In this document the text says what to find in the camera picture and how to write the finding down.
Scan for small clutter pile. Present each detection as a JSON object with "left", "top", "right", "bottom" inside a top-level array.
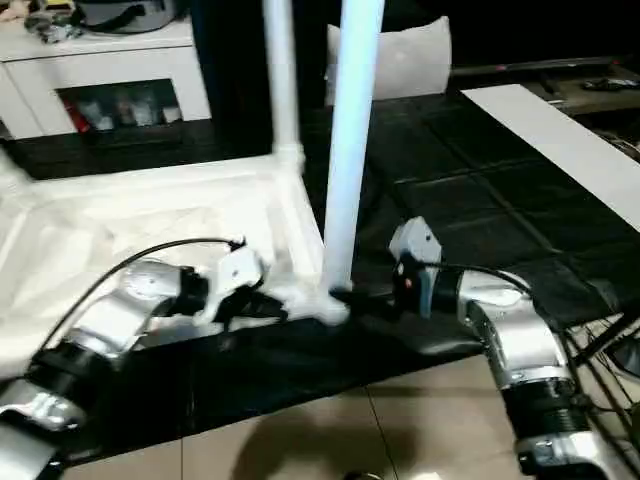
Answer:
[{"left": 24, "top": 4, "right": 79, "bottom": 45}]

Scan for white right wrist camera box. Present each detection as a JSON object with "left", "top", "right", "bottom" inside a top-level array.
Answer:
[{"left": 387, "top": 217, "right": 444, "bottom": 273}]

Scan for white plastic table top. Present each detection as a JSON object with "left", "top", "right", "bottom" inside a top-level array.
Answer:
[{"left": 0, "top": 148, "right": 353, "bottom": 383}]

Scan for white flat board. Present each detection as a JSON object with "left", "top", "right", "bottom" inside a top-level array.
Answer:
[{"left": 461, "top": 83, "right": 640, "bottom": 233}]

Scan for white glass-door cabinet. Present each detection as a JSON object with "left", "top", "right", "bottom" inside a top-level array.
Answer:
[{"left": 0, "top": 14, "right": 214, "bottom": 143}]

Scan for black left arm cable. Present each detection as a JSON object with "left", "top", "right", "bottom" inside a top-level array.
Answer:
[{"left": 38, "top": 236, "right": 249, "bottom": 353}]

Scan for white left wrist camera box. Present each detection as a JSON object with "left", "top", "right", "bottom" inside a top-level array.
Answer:
[{"left": 202, "top": 245, "right": 267, "bottom": 323}]

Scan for black work mat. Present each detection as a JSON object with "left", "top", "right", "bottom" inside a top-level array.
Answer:
[{"left": 0, "top": 88, "right": 640, "bottom": 461}]

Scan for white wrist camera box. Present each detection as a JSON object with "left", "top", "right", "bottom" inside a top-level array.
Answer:
[
  {"left": 202, "top": 245, "right": 267, "bottom": 323},
  {"left": 387, "top": 217, "right": 444, "bottom": 273}
]

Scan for loose floor cables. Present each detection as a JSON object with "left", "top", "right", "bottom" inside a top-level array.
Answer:
[{"left": 565, "top": 318, "right": 640, "bottom": 446}]

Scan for dark bag on cabinet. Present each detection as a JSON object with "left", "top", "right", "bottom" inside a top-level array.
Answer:
[{"left": 74, "top": 0, "right": 183, "bottom": 35}]

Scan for white plastic table leg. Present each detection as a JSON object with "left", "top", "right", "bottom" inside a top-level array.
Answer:
[
  {"left": 261, "top": 0, "right": 307, "bottom": 173},
  {"left": 318, "top": 0, "right": 387, "bottom": 301},
  {"left": 0, "top": 145, "right": 31, "bottom": 197}
]

